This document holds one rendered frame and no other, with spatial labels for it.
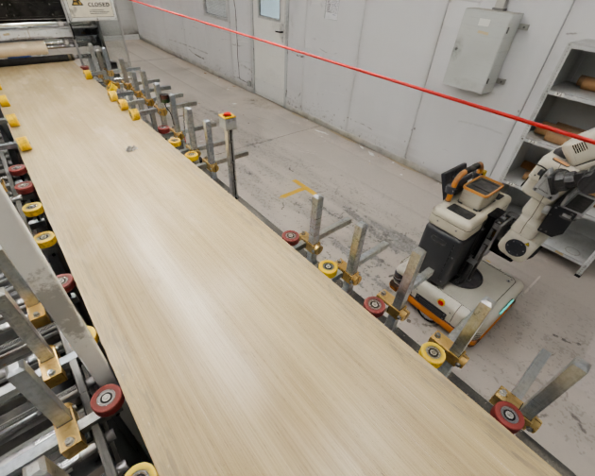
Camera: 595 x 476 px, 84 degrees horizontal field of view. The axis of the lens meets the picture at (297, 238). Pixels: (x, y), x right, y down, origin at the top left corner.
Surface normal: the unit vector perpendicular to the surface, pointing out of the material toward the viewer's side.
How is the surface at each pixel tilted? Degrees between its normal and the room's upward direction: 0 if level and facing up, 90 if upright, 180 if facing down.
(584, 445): 0
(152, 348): 0
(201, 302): 0
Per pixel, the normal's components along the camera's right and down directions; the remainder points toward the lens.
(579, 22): -0.77, 0.38
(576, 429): 0.05, -0.77
